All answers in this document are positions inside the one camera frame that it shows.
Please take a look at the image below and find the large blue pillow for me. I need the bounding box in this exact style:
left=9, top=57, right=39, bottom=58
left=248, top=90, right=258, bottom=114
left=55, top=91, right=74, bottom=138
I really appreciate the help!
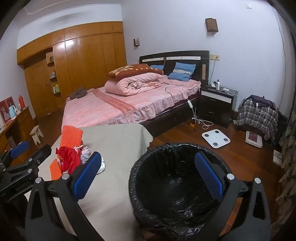
left=168, top=62, right=196, bottom=81

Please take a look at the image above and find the dark grey cloth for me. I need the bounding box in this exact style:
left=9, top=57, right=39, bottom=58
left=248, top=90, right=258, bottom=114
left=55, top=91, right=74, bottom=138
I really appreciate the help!
left=70, top=87, right=88, bottom=100

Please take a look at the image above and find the wooden wardrobe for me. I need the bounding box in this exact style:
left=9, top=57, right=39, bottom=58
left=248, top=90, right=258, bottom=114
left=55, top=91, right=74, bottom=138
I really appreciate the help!
left=17, top=21, right=127, bottom=118

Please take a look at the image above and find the pink plush cloth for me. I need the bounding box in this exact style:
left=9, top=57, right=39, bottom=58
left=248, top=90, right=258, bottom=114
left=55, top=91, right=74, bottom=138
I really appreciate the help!
left=77, top=145, right=92, bottom=156

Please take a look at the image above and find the white labelled carton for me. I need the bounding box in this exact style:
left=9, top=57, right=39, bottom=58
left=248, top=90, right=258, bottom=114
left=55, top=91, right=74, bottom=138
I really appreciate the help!
left=273, top=150, right=283, bottom=165

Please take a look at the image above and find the red gift box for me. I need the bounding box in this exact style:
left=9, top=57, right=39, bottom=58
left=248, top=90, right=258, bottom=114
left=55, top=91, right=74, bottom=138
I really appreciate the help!
left=0, top=97, right=14, bottom=126

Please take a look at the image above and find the white step stool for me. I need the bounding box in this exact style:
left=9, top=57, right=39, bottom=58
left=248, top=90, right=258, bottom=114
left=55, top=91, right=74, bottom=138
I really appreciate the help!
left=30, top=125, right=44, bottom=145

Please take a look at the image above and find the trash bin with black liner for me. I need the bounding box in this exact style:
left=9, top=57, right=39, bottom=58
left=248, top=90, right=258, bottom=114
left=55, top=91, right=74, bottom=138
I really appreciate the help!
left=128, top=142, right=234, bottom=235

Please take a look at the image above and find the white crumpled wrapper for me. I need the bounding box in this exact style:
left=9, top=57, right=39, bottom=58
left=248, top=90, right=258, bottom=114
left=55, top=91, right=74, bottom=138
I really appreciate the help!
left=97, top=158, right=106, bottom=175

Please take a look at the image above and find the plaid cloth on chair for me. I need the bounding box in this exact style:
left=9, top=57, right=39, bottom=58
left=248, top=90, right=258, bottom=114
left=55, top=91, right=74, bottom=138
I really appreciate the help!
left=237, top=95, right=279, bottom=141

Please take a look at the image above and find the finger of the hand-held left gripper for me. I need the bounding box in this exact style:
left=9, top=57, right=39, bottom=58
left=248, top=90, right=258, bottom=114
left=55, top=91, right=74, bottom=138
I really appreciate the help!
left=0, top=141, right=30, bottom=168
left=0, top=144, right=52, bottom=186

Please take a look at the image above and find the large wall lamp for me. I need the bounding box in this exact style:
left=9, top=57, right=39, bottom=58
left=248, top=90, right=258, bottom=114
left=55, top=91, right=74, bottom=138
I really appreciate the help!
left=205, top=18, right=219, bottom=35

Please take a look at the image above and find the small orange mesh pad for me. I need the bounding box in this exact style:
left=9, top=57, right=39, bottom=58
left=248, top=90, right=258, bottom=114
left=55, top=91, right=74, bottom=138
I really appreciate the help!
left=50, top=159, right=62, bottom=181

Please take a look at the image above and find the wooden desk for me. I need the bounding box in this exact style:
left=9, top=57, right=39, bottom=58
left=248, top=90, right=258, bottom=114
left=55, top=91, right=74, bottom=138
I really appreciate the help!
left=0, top=107, right=37, bottom=160

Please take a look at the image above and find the dark nightstand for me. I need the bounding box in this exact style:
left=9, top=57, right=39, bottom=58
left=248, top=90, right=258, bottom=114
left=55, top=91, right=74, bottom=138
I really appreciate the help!
left=199, top=83, right=238, bottom=129

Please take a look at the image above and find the red plastic bag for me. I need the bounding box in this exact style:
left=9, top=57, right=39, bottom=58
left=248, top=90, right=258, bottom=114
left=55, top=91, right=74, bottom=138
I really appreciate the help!
left=55, top=146, right=81, bottom=174

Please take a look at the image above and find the folded pink quilt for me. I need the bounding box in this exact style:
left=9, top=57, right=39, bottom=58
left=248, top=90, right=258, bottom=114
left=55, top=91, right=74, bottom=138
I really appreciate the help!
left=105, top=72, right=163, bottom=96

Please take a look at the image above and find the large orange mesh pad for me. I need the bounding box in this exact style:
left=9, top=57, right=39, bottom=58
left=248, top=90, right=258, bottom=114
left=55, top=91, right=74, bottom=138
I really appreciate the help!
left=60, top=125, right=84, bottom=149

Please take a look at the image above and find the white tray with red item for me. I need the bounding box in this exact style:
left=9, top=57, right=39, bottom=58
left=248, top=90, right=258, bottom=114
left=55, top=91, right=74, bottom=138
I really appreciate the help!
left=245, top=131, right=263, bottom=148

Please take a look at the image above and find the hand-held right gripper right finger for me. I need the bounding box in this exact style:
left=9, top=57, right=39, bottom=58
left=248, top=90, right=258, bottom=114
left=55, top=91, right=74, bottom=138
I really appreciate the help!
left=192, top=152, right=272, bottom=241

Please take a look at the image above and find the camouflage curtain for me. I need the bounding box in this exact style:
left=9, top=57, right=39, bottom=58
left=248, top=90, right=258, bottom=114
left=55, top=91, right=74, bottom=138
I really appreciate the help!
left=270, top=111, right=296, bottom=232

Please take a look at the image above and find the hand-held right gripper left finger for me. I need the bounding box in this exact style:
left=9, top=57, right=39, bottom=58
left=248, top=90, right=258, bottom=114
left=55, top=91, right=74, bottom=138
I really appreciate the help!
left=25, top=152, right=103, bottom=241

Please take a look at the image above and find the brown patterned blanket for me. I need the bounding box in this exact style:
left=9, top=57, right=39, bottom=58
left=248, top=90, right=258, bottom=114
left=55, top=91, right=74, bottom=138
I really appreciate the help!
left=106, top=64, right=164, bottom=81

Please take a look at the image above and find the dark purple garment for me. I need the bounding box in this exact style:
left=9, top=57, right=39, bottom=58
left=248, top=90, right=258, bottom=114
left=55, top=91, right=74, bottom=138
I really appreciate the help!
left=251, top=95, right=277, bottom=110

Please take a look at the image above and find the white floor cable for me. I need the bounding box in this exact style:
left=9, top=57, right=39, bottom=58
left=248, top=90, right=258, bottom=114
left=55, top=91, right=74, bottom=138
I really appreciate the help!
left=196, top=119, right=213, bottom=130

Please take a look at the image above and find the bed with pink sheet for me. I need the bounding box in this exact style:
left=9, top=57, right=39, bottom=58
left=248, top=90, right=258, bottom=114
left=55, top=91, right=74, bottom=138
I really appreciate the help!
left=62, top=50, right=210, bottom=137

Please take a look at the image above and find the white bathroom scale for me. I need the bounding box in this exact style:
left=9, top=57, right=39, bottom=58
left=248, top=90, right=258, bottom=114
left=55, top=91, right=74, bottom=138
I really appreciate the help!
left=202, top=129, right=231, bottom=149

